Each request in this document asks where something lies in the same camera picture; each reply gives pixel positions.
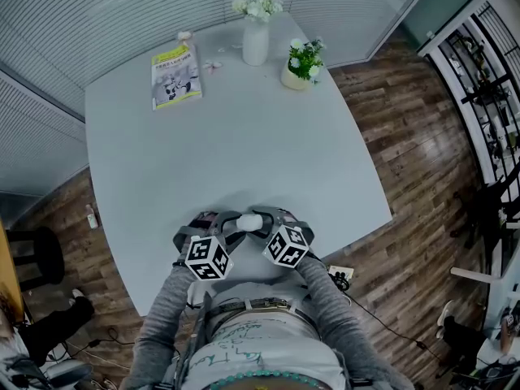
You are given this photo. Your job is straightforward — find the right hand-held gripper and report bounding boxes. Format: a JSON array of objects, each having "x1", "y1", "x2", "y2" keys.
[{"x1": 247, "y1": 206, "x2": 316, "y2": 267}]

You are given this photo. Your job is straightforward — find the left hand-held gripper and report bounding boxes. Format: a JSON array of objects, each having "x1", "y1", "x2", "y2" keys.
[{"x1": 173, "y1": 210, "x2": 247, "y2": 282}]

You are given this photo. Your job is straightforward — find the small white object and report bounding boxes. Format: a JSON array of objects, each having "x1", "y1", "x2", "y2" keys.
[{"x1": 236, "y1": 213, "x2": 264, "y2": 232}]

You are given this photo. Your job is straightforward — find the person's right forearm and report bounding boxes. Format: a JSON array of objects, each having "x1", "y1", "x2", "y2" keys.
[{"x1": 298, "y1": 253, "x2": 366, "y2": 361}]

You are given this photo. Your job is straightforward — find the person's left forearm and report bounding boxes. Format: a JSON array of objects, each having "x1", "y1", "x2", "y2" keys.
[{"x1": 133, "y1": 260, "x2": 195, "y2": 365}]

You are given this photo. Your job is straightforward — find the person's left hand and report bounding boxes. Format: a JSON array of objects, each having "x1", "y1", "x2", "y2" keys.
[{"x1": 195, "y1": 212, "x2": 219, "y2": 233}]

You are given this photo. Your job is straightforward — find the person's belt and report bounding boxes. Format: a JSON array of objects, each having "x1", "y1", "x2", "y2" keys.
[{"x1": 206, "y1": 297, "x2": 318, "y2": 328}]

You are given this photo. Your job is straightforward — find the white power strip with plugs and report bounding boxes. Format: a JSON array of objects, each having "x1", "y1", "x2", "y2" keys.
[{"x1": 327, "y1": 265, "x2": 355, "y2": 280}]

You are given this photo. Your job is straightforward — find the person's white printed shirt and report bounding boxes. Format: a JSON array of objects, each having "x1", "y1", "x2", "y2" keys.
[{"x1": 184, "y1": 294, "x2": 350, "y2": 390}]

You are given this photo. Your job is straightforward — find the small plastic bottle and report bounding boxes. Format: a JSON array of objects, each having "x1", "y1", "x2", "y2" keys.
[{"x1": 84, "y1": 203, "x2": 100, "y2": 230}]

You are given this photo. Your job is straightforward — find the cream plant pot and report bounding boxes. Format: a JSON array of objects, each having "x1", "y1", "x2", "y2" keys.
[{"x1": 279, "y1": 63, "x2": 312, "y2": 92}]

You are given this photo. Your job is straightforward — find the green-edged magazine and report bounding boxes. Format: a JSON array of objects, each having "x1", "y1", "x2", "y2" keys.
[{"x1": 150, "y1": 45, "x2": 203, "y2": 111}]

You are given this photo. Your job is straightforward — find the green plant with white flowers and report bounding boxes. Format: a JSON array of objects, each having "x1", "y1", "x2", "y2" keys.
[{"x1": 288, "y1": 37, "x2": 327, "y2": 85}]

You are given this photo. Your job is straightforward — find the white ribbed vase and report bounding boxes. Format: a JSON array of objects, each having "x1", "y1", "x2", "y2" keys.
[{"x1": 242, "y1": 20, "x2": 270, "y2": 67}]

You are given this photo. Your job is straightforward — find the grey office chair base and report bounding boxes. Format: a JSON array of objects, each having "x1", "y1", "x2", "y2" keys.
[{"x1": 0, "y1": 355, "x2": 94, "y2": 390}]

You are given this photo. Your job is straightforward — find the white flower bouquet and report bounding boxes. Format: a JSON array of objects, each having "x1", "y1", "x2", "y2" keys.
[{"x1": 231, "y1": 0, "x2": 284, "y2": 24}]

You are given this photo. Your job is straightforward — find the round yellow wooden table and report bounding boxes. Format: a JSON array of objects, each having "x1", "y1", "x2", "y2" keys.
[{"x1": 0, "y1": 221, "x2": 25, "y2": 328}]

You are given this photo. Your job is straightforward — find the white shelf with black rack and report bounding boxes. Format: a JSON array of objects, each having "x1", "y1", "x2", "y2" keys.
[{"x1": 418, "y1": 0, "x2": 520, "y2": 194}]

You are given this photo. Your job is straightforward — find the teal bead string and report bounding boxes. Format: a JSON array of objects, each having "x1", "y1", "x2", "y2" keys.
[{"x1": 209, "y1": 370, "x2": 322, "y2": 390}]

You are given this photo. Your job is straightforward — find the long black cable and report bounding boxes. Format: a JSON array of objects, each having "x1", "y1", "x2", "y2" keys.
[{"x1": 328, "y1": 272, "x2": 444, "y2": 365}]

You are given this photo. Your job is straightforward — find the thin black cable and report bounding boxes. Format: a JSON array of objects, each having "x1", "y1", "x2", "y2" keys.
[{"x1": 64, "y1": 327, "x2": 137, "y2": 349}]

